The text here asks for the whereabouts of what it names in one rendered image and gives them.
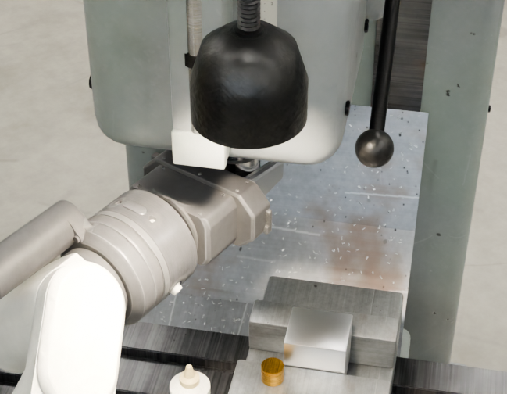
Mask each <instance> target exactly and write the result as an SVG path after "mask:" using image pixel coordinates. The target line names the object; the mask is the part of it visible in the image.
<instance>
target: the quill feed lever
mask: <svg viewBox="0 0 507 394"><path fill-rule="evenodd" d="M400 1H401V0H385V3H384V14H383V21H382V28H381V34H380V46H379V52H378V59H377V71H376V77H375V84H374V90H373V102H372V109H371V115H370V127H369V130H367V131H364V132H363V133H361V134H360V136H359V137H358V138H357V140H356V143H355V154H356V156H357V158H358V160H359V161H360V162H361V163H362V164H363V165H365V166H367V167H372V168H377V167H382V166H383V165H385V164H387V163H388V162H389V161H390V159H391V157H392V156H393V153H394V143H393V141H392V139H391V137H390V135H389V134H387V133H386V132H385V131H384V128H385V122H386V115H387V104H388V97H389V91H390V84H391V71H392V65H393V58H394V52H395V40H396V34H397V26H398V14H399V8H400Z"/></svg>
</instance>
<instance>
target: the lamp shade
mask: <svg viewBox="0 0 507 394"><path fill-rule="evenodd" d="M260 21H261V23H260V26H261V27H260V28H259V29H258V30H256V31H254V32H244V31H241V30H240V29H239V28H238V27H237V20H235V21H232V22H230V23H228V24H225V25H223V26H221V27H219V28H217V29H215V30H213V31H211V32H210V33H208V34H207V35H206V36H205V37H204V38H203V40H202V43H201V45H200V48H199V50H198V54H197V57H196V59H195V63H194V65H193V68H192V71H191V76H190V98H191V122H192V124H193V126H194V128H195V130H196V131H197V132H198V133H199V134H200V135H201V136H202V137H204V138H206V139H207V140H209V141H211V142H213V143H216V144H217V145H222V146H225V147H229V148H233V149H265V148H269V147H273V146H276V145H280V144H283V143H285V142H286V141H289V140H291V139H292V138H294V137H295V136H297V135H298V134H299V133H300V132H301V131H302V129H303V128H304V126H305V124H306V121H307V109H308V87H309V77H308V74H307V72H306V69H305V65H304V63H303V60H302V56H301V53H300V51H299V49H298V45H297V42H296V40H295V39H294V37H293V36H292V35H291V34H289V33H288V32H287V31H285V30H283V29H281V28H279V27H276V26H274V25H272V24H271V23H267V22H266V21H263V20H260Z"/></svg>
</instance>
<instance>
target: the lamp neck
mask: <svg viewBox="0 0 507 394"><path fill-rule="evenodd" d="M260 1H261V0H237V10H238V11H237V18H238V20H237V27H238V28H239V29H240V30H241V31H244V32H254V31H256V30H258V29H259V28H260V27H261V26H260V23H261V21H260V18H261V17H260V14H261V12H260V9H261V8H260V5H261V3H260Z"/></svg>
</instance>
